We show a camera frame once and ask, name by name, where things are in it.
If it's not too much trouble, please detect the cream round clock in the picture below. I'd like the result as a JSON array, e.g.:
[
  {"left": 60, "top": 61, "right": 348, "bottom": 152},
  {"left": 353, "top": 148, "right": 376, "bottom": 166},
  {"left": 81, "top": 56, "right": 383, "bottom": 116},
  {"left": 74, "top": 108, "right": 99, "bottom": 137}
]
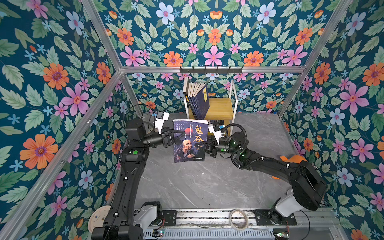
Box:
[{"left": 88, "top": 205, "right": 111, "bottom": 233}]

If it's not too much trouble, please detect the dark portrait book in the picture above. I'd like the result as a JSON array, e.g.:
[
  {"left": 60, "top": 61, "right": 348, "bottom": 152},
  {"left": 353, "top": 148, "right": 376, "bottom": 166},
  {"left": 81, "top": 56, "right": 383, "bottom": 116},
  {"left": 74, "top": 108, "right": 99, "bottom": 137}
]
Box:
[{"left": 173, "top": 119, "right": 208, "bottom": 163}]

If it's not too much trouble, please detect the black hook rail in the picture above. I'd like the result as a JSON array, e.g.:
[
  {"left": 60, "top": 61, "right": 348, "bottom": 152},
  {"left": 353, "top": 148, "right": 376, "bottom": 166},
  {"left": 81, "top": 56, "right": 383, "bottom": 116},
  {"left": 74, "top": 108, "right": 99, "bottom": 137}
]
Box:
[{"left": 179, "top": 66, "right": 243, "bottom": 75}]

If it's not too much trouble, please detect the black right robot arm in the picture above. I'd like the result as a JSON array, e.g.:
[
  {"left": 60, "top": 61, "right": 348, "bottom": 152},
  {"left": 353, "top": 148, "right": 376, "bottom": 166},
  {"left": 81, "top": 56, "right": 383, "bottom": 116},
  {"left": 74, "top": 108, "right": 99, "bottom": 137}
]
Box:
[{"left": 200, "top": 124, "right": 327, "bottom": 224}]

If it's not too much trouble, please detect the wooden white bookshelf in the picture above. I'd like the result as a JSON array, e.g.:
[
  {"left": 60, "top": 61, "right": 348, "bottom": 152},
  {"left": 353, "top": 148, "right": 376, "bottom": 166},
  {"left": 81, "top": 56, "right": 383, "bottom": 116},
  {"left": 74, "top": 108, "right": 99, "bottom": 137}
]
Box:
[{"left": 190, "top": 81, "right": 239, "bottom": 125}]

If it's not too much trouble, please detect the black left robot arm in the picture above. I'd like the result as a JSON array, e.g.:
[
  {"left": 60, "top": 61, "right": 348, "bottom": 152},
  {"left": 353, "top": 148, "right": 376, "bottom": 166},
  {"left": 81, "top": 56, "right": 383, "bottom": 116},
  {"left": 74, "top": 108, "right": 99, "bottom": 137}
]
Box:
[{"left": 91, "top": 119, "right": 180, "bottom": 240}]

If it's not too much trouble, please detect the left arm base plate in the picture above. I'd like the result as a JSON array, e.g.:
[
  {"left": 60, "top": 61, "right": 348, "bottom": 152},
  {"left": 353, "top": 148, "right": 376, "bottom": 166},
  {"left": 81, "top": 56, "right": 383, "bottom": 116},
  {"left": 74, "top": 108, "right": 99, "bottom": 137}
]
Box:
[{"left": 150, "top": 210, "right": 178, "bottom": 227}]

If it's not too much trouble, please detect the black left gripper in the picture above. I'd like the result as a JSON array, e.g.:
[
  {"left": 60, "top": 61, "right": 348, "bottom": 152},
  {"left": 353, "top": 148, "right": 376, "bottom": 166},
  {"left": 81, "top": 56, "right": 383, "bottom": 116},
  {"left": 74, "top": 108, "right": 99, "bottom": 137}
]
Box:
[{"left": 140, "top": 126, "right": 185, "bottom": 150}]

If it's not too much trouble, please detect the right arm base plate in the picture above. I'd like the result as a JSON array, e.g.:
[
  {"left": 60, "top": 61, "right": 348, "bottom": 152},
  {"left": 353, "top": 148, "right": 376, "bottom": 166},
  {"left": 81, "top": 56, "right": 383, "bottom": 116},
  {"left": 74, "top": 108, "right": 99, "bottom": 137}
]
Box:
[{"left": 253, "top": 209, "right": 297, "bottom": 226}]

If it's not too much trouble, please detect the black book on shelf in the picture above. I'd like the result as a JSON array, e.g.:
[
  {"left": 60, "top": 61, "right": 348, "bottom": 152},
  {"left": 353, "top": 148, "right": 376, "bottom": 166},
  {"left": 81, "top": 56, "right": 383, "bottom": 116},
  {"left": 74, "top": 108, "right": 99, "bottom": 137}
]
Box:
[{"left": 183, "top": 78, "right": 194, "bottom": 119}]

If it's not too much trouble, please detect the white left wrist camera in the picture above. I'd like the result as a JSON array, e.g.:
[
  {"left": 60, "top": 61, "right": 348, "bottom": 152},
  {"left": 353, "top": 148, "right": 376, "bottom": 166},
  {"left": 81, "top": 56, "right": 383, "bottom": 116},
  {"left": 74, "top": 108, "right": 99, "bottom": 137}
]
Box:
[{"left": 154, "top": 111, "right": 170, "bottom": 134}]

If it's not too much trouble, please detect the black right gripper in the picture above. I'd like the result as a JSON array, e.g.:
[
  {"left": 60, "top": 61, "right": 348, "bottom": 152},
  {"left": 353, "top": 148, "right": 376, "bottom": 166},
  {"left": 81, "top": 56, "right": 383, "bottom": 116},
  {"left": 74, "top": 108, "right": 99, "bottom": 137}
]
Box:
[{"left": 196, "top": 136, "right": 241, "bottom": 160}]

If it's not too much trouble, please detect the orange gourd toy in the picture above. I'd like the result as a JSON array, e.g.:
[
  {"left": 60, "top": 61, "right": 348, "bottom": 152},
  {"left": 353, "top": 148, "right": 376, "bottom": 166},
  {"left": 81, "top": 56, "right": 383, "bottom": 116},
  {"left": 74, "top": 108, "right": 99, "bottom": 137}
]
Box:
[{"left": 280, "top": 155, "right": 307, "bottom": 168}]

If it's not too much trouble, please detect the black wolf cover book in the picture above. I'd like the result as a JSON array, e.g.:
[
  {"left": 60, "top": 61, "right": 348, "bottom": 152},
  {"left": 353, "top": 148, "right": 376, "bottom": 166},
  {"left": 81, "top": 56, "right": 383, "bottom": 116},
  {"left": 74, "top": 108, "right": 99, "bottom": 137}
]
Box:
[{"left": 208, "top": 120, "right": 225, "bottom": 126}]

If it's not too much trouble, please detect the tape roll ring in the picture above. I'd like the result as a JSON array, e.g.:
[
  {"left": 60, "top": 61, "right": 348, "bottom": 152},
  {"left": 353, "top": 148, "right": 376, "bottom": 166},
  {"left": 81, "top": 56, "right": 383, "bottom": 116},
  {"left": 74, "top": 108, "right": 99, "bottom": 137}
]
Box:
[{"left": 229, "top": 209, "right": 249, "bottom": 231}]

